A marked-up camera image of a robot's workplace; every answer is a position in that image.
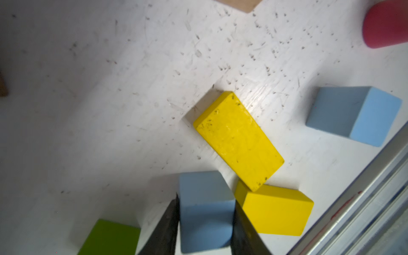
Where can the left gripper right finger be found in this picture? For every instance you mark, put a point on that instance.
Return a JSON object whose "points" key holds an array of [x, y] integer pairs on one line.
{"points": [[245, 239]]}

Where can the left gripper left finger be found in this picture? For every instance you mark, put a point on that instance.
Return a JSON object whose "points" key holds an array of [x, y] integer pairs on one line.
{"points": [[163, 239]]}

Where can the dark wooden block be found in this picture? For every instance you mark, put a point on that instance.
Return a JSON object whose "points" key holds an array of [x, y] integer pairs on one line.
{"points": [[3, 88]]}

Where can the blue cube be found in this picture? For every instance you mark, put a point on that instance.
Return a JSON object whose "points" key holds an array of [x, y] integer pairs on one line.
{"points": [[207, 207], [362, 114]]}

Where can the yellow block middle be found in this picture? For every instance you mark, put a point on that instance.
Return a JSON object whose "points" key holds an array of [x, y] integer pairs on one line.
{"points": [[228, 127]]}

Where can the green cube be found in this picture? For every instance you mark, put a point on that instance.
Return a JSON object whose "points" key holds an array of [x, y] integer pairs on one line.
{"points": [[110, 238]]}

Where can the magenta cylinder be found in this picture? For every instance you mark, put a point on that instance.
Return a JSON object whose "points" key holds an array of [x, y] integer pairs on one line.
{"points": [[386, 24]]}

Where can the long yellow block bottom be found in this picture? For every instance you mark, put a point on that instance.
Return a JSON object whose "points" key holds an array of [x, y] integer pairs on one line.
{"points": [[275, 210]]}

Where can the blue cube bottom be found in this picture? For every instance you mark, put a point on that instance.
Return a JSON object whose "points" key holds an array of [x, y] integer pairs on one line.
{"points": [[362, 114]]}

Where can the beige wooden block upright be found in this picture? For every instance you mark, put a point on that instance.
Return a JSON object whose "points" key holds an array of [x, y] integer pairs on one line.
{"points": [[246, 6]]}

